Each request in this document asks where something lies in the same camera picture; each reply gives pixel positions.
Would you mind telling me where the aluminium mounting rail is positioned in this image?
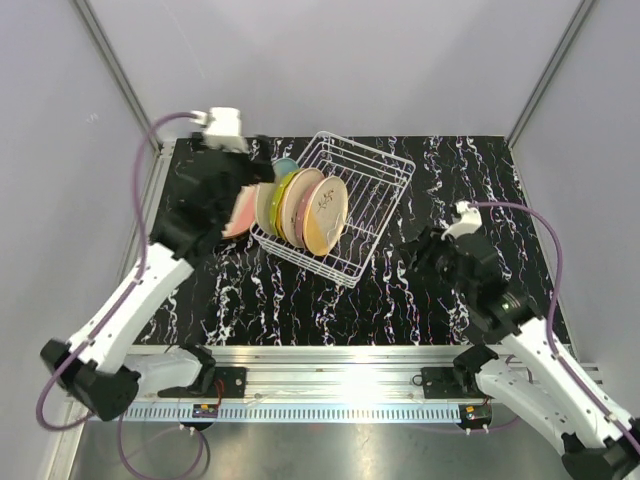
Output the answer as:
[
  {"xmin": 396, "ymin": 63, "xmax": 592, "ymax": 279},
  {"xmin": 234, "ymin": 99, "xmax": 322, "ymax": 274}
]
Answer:
[{"xmin": 64, "ymin": 344, "xmax": 609, "ymax": 401}]

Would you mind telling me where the aluminium frame post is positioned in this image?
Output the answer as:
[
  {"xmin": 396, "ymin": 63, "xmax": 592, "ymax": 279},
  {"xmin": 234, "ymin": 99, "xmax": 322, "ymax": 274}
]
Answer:
[
  {"xmin": 506, "ymin": 0, "xmax": 599, "ymax": 149},
  {"xmin": 70, "ymin": 0, "xmax": 152, "ymax": 132}
]

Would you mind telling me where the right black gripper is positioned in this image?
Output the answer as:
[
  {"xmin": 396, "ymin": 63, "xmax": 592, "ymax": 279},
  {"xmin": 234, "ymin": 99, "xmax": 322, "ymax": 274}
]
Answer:
[{"xmin": 395, "ymin": 224, "xmax": 475, "ymax": 301}]

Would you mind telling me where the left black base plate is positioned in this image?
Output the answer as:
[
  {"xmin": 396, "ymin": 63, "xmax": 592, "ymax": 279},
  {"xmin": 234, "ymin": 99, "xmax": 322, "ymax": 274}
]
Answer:
[{"xmin": 195, "ymin": 366, "xmax": 248, "ymax": 399}]

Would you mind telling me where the pink cream branch plate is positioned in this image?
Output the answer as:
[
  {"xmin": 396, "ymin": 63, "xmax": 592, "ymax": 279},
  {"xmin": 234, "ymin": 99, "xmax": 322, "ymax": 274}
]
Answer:
[
  {"xmin": 222, "ymin": 185, "xmax": 257, "ymax": 240},
  {"xmin": 278, "ymin": 168, "xmax": 324, "ymax": 248}
]

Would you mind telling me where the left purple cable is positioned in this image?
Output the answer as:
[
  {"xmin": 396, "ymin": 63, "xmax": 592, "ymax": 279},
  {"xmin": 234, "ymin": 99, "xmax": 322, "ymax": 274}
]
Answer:
[{"xmin": 36, "ymin": 111, "xmax": 206, "ymax": 431}]

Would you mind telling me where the orange cream branch plate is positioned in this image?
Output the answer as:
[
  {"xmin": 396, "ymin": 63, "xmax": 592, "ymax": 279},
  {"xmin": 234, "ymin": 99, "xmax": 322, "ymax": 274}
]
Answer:
[{"xmin": 303, "ymin": 176, "xmax": 349, "ymax": 257}]

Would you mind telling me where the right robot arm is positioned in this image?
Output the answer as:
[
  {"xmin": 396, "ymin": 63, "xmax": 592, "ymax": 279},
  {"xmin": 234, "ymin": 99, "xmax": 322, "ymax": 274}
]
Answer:
[{"xmin": 400, "ymin": 228, "xmax": 639, "ymax": 479}]

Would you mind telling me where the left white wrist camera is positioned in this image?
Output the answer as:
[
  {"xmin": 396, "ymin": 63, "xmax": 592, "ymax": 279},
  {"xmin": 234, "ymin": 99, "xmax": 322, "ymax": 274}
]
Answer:
[{"xmin": 191, "ymin": 107, "xmax": 249, "ymax": 154}]

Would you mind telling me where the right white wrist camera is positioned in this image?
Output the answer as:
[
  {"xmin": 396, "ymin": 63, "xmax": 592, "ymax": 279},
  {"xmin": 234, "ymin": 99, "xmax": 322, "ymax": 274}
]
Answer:
[{"xmin": 441, "ymin": 201, "xmax": 482, "ymax": 240}]

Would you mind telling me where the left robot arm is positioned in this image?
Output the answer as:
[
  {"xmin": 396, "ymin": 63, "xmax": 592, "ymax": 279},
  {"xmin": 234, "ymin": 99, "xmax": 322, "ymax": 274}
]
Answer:
[{"xmin": 40, "ymin": 135, "xmax": 275, "ymax": 421}]

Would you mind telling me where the green polka dot plate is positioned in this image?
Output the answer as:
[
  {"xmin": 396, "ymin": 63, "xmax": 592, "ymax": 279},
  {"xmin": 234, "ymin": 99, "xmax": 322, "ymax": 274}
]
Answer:
[{"xmin": 269, "ymin": 170, "xmax": 298, "ymax": 238}]

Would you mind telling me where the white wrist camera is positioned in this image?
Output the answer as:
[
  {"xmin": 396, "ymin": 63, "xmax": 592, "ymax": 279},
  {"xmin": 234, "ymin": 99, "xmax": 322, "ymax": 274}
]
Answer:
[
  {"xmin": 441, "ymin": 201, "xmax": 482, "ymax": 240},
  {"xmin": 191, "ymin": 107, "xmax": 249, "ymax": 154}
]

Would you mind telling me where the white wire dish rack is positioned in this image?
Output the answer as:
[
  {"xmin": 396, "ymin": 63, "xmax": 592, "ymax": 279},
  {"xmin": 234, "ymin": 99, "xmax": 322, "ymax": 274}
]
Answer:
[{"xmin": 251, "ymin": 131, "xmax": 416, "ymax": 288}]

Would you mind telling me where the blue cream branch plate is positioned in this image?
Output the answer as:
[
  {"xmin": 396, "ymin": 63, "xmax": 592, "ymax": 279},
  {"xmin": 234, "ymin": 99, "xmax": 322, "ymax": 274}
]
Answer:
[{"xmin": 255, "ymin": 157, "xmax": 299, "ymax": 235}]

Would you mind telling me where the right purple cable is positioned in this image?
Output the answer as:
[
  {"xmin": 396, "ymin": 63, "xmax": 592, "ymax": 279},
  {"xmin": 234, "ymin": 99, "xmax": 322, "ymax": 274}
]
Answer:
[{"xmin": 469, "ymin": 201, "xmax": 640, "ymax": 441}]

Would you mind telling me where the white slotted cable duct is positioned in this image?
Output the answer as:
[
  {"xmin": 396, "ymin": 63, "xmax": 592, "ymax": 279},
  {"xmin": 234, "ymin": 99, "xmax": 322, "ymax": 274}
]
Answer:
[{"xmin": 124, "ymin": 402, "xmax": 460, "ymax": 423}]

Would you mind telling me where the left aluminium frame post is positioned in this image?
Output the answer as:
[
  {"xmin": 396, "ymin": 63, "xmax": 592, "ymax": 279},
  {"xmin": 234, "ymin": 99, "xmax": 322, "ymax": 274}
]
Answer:
[{"xmin": 70, "ymin": 0, "xmax": 152, "ymax": 132}]

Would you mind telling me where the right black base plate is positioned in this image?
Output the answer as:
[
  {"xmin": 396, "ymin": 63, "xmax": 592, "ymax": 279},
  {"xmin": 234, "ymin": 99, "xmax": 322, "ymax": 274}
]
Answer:
[{"xmin": 420, "ymin": 367, "xmax": 486, "ymax": 399}]

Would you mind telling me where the black marble pattern mat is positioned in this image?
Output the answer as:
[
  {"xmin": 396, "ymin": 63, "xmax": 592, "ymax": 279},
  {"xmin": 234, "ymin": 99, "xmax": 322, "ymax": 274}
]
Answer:
[{"xmin": 138, "ymin": 136, "xmax": 553, "ymax": 346}]

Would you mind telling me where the purple cable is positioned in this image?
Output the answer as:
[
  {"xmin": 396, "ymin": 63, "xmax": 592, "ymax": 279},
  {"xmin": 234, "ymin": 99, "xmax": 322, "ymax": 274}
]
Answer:
[
  {"xmin": 469, "ymin": 201, "xmax": 640, "ymax": 441},
  {"xmin": 36, "ymin": 111, "xmax": 206, "ymax": 431}
]

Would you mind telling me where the pink scalloped plate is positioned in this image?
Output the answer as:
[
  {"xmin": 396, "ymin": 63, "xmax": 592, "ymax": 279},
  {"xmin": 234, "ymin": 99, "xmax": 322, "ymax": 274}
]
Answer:
[{"xmin": 295, "ymin": 186, "xmax": 315, "ymax": 248}]

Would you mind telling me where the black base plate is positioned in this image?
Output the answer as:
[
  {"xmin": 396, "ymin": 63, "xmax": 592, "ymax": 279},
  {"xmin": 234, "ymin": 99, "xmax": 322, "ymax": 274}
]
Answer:
[
  {"xmin": 420, "ymin": 367, "xmax": 486, "ymax": 399},
  {"xmin": 195, "ymin": 366, "xmax": 248, "ymax": 399}
]

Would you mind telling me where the right aluminium frame post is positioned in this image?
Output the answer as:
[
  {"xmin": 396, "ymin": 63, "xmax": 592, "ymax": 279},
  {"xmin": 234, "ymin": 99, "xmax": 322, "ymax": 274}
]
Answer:
[{"xmin": 506, "ymin": 0, "xmax": 599, "ymax": 149}]

